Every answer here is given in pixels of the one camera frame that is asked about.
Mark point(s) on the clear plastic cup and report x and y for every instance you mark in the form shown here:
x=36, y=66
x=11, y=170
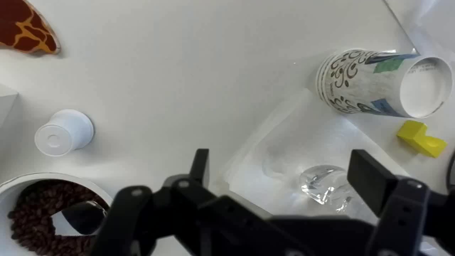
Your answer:
x=327, y=187

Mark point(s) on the giraffe pattern toy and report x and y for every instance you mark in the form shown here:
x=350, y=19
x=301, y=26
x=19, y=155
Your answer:
x=26, y=29

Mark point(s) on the yellow block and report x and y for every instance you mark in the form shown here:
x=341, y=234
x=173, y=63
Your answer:
x=419, y=138

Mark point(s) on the white bowl with coffee beans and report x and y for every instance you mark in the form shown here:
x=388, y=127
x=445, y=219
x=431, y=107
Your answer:
x=33, y=222

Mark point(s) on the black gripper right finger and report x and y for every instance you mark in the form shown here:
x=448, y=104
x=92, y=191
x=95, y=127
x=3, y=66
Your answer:
x=400, y=208

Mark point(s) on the small white coffee pod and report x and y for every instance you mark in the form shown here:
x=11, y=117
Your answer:
x=64, y=133

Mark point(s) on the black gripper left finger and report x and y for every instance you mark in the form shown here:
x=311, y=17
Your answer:
x=129, y=214

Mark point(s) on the clear plastic bag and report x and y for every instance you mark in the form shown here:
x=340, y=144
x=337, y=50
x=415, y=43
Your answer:
x=293, y=147

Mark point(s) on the patterned paper cup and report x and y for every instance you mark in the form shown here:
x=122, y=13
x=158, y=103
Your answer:
x=364, y=83

